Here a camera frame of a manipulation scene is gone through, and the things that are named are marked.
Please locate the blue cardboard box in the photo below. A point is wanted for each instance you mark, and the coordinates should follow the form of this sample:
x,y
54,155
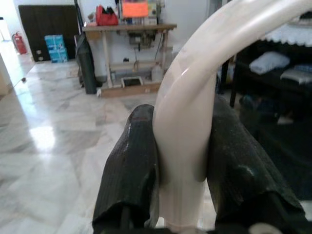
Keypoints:
x,y
54,42
58,55

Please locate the black shelf unit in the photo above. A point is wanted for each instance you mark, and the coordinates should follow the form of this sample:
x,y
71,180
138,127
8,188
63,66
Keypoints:
x,y
268,83

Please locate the red bag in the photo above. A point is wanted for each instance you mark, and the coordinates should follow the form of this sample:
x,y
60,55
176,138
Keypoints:
x,y
106,17

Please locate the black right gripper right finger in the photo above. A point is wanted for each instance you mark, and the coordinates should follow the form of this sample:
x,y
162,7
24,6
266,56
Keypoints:
x,y
239,165

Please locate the grey folded towel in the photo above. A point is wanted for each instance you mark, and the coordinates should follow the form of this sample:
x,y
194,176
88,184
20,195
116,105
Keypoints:
x,y
297,74

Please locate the white framed tray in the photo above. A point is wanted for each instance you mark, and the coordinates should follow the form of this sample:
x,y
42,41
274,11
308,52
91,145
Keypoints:
x,y
131,81

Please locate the dark rolled mat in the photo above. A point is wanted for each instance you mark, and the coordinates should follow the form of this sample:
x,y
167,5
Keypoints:
x,y
86,65

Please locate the red fire extinguisher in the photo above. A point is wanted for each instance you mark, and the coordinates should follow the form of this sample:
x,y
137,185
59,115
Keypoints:
x,y
20,44

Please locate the orange sign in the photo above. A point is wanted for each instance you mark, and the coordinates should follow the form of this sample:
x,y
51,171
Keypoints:
x,y
135,9

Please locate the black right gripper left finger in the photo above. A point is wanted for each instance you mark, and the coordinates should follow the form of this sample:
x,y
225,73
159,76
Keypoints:
x,y
131,156

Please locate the wooden work table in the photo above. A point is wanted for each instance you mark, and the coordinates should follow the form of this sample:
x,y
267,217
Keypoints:
x,y
126,27

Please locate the white lace cloth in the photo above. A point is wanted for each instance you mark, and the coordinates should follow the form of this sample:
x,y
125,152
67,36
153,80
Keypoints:
x,y
290,34

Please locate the white folded towel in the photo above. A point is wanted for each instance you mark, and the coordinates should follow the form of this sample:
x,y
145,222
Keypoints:
x,y
268,62

